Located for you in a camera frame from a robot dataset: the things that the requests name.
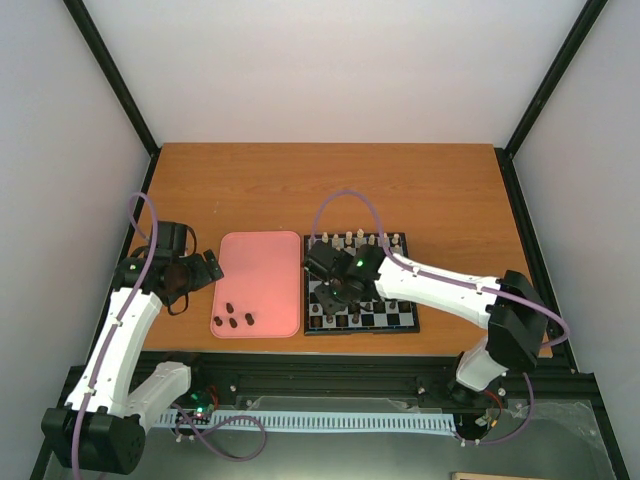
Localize pink silicone tray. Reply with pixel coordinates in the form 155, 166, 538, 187
210, 231, 302, 339

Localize black grey chess board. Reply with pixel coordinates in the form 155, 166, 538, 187
303, 232, 420, 335

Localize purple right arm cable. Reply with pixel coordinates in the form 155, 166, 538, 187
309, 189, 571, 351

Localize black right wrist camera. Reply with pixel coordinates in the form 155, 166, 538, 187
303, 241, 345, 281

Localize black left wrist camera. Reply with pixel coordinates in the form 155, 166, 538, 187
155, 221, 197, 258

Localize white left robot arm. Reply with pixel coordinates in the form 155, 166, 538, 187
41, 247, 223, 477

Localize green led circuit board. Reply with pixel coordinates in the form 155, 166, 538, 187
190, 387, 219, 420

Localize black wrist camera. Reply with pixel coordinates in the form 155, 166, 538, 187
303, 241, 345, 281
155, 221, 197, 258

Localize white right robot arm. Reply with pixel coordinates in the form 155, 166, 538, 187
304, 243, 547, 392

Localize light blue cable duct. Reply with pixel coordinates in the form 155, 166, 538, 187
149, 409, 458, 435

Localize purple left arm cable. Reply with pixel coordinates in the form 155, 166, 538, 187
70, 193, 160, 480

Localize black aluminium frame rail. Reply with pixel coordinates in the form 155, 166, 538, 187
134, 349, 599, 414

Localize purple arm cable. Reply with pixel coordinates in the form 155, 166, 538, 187
70, 193, 160, 480
309, 189, 571, 351

